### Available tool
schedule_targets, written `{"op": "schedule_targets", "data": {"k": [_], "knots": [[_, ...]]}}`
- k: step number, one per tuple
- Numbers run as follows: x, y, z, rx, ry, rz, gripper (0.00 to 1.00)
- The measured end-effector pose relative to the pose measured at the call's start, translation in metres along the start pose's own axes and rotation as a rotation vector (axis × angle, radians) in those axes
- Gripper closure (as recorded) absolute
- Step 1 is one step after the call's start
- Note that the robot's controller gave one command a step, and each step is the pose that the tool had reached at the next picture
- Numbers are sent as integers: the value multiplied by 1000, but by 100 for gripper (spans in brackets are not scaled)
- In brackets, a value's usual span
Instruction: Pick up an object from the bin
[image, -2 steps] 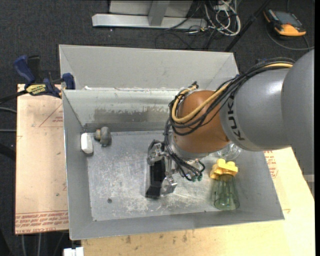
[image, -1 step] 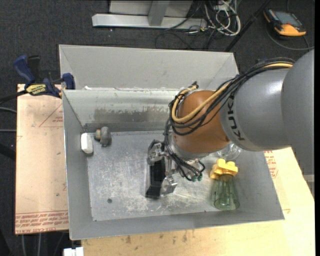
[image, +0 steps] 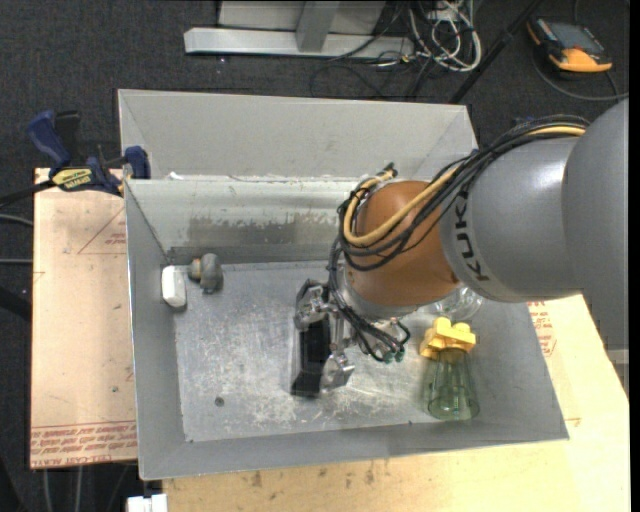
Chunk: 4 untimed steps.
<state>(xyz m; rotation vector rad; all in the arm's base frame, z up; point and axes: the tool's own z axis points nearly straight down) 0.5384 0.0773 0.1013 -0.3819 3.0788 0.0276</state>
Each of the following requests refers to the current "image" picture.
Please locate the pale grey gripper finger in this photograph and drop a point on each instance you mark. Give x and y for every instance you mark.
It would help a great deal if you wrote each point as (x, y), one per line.
(339, 372)
(311, 302)

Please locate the dark green flat block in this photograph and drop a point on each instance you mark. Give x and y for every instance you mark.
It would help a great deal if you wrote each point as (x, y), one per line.
(311, 360)

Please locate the grey metal bin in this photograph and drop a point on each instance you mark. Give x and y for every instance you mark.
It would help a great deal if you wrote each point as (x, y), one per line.
(240, 350)

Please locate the grey toy animal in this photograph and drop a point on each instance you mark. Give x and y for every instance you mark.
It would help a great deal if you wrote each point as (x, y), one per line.
(210, 272)

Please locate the yellow toy block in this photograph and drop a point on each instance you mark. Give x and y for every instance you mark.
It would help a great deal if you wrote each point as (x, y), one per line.
(447, 337)

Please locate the clear glass thing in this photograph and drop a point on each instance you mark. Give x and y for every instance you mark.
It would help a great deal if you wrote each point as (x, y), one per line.
(462, 302)

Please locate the white rectangular block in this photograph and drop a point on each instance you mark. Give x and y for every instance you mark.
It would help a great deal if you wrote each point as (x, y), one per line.
(173, 287)

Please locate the brown cardboard board, red print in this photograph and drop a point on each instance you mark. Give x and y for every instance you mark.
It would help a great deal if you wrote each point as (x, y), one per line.
(80, 320)

